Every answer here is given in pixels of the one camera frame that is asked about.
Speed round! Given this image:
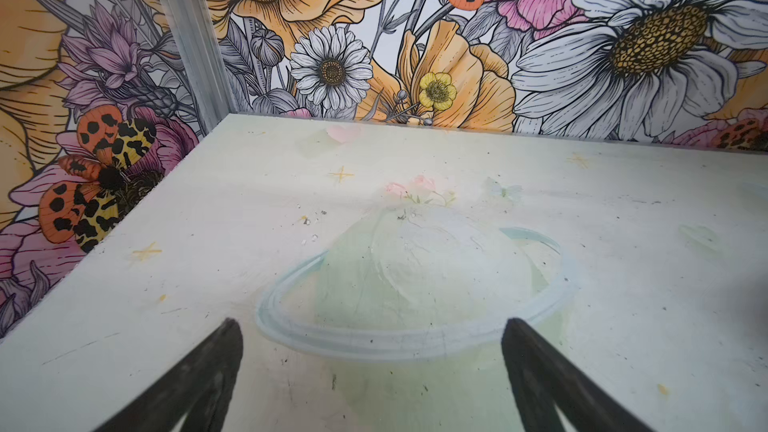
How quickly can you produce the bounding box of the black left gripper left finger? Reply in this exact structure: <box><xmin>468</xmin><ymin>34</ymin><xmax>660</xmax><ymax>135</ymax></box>
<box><xmin>97</xmin><ymin>318</ymin><xmax>244</xmax><ymax>431</ymax></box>

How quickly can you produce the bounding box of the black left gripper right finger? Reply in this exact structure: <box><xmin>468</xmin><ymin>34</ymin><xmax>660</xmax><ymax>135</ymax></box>
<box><xmin>501</xmin><ymin>318</ymin><xmax>651</xmax><ymax>432</ymax></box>

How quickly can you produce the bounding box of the aluminium corner post left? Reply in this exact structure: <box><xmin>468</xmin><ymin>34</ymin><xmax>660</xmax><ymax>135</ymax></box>
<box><xmin>160</xmin><ymin>0</ymin><xmax>236</xmax><ymax>134</ymax></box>

